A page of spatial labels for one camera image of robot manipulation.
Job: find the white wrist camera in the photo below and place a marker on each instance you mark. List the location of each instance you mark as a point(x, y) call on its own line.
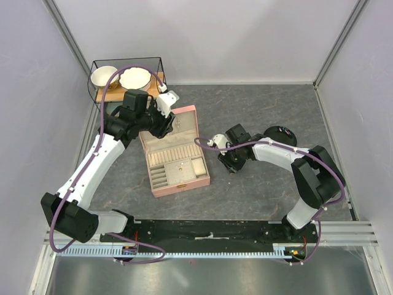
point(165, 99)
point(219, 141)

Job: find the black round stand base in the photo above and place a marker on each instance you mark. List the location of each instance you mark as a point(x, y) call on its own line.
point(281, 134)

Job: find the cream watch pillow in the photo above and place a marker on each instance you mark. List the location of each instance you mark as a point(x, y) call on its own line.
point(199, 167)

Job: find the grey slotted cable duct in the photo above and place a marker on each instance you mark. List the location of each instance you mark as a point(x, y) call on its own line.
point(120, 251)

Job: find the pink jewelry box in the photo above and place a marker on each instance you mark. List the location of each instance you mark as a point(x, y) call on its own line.
point(162, 155)

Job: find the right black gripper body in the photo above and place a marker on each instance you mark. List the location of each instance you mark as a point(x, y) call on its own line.
point(233, 159)

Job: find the white round bowl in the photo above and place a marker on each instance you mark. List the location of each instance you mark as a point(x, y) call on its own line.
point(101, 75)

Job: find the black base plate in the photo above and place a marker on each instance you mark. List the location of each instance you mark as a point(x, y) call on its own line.
point(192, 236)

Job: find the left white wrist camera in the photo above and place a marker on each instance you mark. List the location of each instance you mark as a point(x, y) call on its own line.
point(165, 99)

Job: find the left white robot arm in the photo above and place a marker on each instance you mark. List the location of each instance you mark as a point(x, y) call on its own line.
point(67, 211)

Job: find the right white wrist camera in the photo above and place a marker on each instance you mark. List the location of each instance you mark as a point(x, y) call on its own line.
point(219, 141)

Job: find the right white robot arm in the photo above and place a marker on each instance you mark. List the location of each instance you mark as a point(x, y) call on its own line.
point(316, 175)

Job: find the black wire shelf rack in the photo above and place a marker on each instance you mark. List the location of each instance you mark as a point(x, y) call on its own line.
point(108, 80)

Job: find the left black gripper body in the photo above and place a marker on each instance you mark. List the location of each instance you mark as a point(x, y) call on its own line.
point(159, 125)

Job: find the white scalloped bowl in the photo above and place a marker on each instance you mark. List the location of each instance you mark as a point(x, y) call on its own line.
point(136, 78)

